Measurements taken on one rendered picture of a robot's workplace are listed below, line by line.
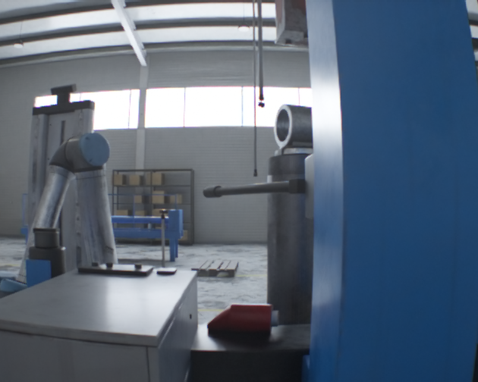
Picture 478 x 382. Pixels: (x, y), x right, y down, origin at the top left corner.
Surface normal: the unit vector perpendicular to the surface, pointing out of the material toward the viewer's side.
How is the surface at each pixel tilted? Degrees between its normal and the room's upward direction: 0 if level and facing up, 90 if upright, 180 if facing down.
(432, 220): 90
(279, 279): 90
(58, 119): 90
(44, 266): 90
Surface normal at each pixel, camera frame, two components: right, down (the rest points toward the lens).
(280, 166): -0.68, -0.03
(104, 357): 0.00, -0.04
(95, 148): 0.81, -0.15
